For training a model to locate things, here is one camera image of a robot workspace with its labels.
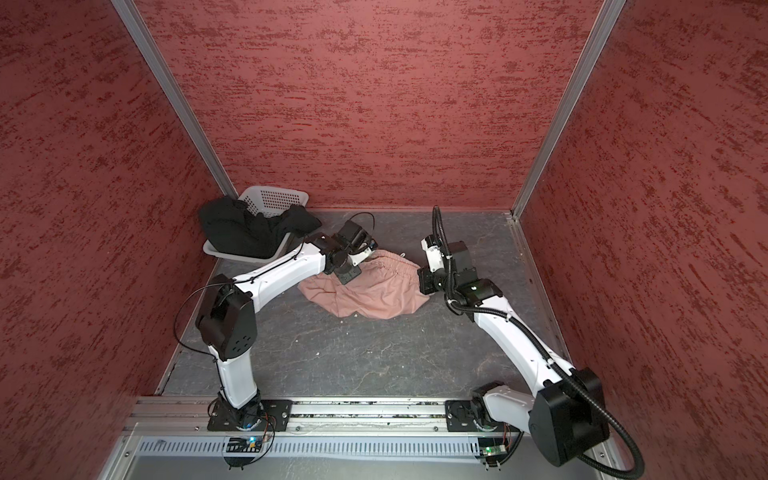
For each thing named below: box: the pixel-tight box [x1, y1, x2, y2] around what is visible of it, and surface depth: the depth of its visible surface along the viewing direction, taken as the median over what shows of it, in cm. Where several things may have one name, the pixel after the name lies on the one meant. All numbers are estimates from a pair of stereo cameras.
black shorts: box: [200, 196, 322, 258], surface depth 105 cm
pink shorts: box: [297, 249, 430, 320], surface depth 89 cm
